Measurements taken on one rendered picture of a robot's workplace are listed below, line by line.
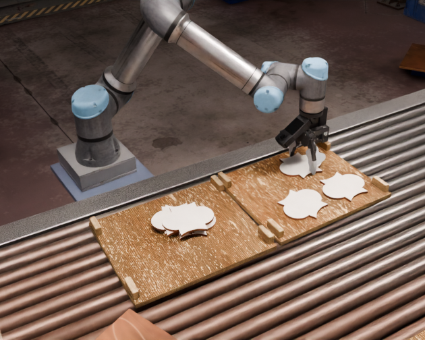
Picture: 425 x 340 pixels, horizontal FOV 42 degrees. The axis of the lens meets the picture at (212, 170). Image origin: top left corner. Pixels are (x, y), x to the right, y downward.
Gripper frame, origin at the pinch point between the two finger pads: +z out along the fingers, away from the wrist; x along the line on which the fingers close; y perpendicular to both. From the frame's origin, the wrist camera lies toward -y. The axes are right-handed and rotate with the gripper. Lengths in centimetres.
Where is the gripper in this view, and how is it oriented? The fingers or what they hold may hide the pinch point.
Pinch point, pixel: (300, 164)
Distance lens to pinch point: 179.7
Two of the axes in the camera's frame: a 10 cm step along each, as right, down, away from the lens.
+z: 0.1, 8.2, 5.7
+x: -5.1, -4.9, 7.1
